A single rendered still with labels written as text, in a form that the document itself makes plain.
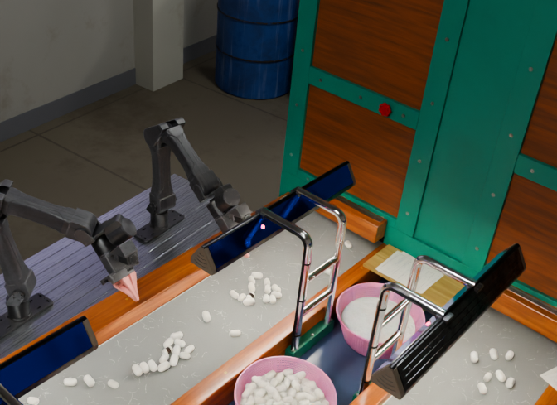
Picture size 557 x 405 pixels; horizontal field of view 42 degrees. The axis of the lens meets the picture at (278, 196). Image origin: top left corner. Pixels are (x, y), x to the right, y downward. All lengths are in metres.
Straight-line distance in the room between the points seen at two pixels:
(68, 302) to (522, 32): 1.52
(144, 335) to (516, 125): 1.18
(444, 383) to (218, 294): 0.71
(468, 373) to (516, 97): 0.77
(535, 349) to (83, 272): 1.41
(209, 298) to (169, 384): 0.35
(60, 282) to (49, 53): 2.37
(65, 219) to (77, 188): 2.06
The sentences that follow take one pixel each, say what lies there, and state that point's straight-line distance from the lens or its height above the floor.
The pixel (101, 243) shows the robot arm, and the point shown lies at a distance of 2.05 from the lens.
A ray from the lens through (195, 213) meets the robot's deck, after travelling 2.71.
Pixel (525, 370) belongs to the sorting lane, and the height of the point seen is 0.74.
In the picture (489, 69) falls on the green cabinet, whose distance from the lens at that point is 2.10.
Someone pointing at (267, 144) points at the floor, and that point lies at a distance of 4.51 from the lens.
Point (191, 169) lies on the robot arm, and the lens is 2.28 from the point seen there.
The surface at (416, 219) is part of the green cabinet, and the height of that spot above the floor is 0.91.
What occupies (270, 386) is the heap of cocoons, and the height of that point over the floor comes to 0.75.
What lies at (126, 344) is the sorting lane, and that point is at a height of 0.74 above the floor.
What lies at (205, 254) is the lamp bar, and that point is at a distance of 1.83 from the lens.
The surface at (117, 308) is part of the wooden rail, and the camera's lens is 2.18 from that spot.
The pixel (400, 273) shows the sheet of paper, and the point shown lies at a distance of 2.37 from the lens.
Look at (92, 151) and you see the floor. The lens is 4.40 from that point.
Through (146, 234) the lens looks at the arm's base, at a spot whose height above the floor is 0.68.
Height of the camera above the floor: 2.24
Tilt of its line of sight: 34 degrees down
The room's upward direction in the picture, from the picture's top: 6 degrees clockwise
